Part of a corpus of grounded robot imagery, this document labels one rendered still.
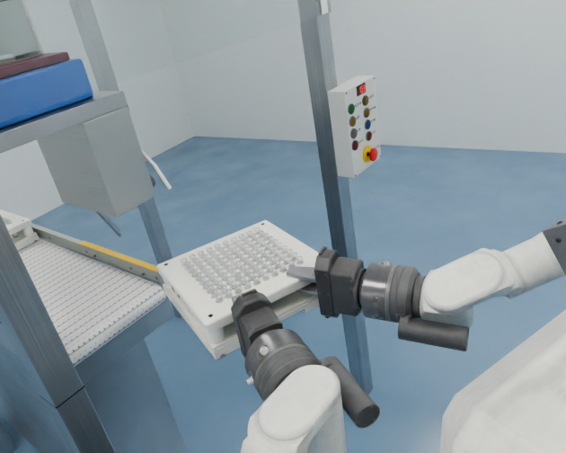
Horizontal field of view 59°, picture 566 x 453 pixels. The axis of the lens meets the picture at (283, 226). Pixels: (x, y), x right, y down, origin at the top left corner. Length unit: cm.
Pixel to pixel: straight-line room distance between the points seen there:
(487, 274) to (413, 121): 367
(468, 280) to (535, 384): 39
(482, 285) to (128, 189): 70
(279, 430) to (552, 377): 29
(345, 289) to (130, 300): 57
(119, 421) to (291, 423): 93
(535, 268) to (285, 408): 40
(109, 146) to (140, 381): 66
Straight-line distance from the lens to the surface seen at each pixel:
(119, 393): 140
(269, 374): 65
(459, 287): 73
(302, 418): 56
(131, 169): 107
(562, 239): 29
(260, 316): 71
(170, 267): 96
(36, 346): 99
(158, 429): 155
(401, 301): 75
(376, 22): 429
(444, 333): 75
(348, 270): 78
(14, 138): 96
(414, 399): 209
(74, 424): 110
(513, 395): 35
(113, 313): 117
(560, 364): 38
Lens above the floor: 154
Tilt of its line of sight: 27 degrees down
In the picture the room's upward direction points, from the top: 11 degrees counter-clockwise
